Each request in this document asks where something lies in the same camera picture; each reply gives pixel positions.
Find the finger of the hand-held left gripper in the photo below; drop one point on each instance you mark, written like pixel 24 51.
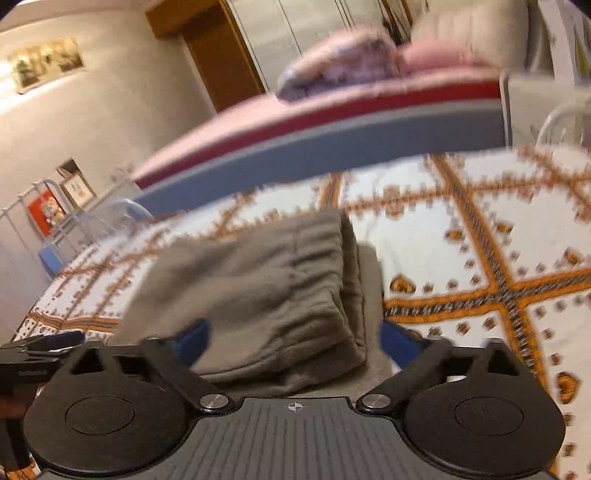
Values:
pixel 60 341

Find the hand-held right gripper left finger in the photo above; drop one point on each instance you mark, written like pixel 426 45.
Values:
pixel 194 341

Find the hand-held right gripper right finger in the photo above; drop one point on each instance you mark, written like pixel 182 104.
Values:
pixel 399 344

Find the grey-brown fleece pants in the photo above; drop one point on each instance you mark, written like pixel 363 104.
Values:
pixel 277 286

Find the blue panel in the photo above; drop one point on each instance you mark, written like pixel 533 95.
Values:
pixel 51 261

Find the red picture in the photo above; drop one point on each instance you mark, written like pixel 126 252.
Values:
pixel 46 214

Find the white metal scrolled bed end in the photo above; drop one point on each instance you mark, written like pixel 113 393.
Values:
pixel 568 105
pixel 14 205

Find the orange heart patterned bedsheet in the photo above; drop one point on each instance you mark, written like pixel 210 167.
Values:
pixel 461 207

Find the framed picture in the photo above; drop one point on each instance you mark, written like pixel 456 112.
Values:
pixel 78 191

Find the grey bed side board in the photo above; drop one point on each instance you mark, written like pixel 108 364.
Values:
pixel 323 147

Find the pink bed with red side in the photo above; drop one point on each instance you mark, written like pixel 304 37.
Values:
pixel 240 115

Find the white bed end panel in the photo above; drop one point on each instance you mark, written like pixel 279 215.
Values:
pixel 526 106

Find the wooden door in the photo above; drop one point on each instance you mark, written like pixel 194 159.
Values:
pixel 221 60

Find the folded pink floral quilt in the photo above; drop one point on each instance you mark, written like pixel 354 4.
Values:
pixel 337 64

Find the pink pillow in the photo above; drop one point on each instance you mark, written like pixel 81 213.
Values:
pixel 438 57

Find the white wardrobe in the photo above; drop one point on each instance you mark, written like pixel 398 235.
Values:
pixel 295 32

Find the beige cushion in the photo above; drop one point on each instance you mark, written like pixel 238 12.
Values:
pixel 471 23

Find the white cardboard box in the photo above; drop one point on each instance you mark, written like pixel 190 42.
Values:
pixel 561 41

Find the wall poster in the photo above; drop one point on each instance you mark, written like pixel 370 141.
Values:
pixel 46 64

